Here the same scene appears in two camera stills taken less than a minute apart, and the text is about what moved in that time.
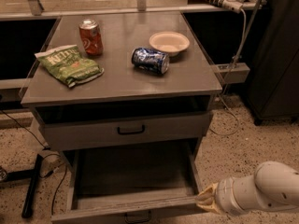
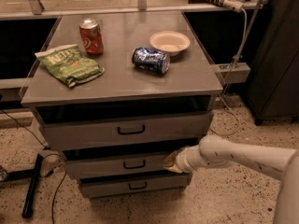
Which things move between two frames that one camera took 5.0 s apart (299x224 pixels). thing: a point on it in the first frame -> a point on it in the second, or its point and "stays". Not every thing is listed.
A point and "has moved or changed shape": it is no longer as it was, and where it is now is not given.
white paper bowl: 172,42 stays
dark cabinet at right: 274,75 stays
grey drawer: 134,184 has moved or changed shape
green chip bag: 68,66 stays
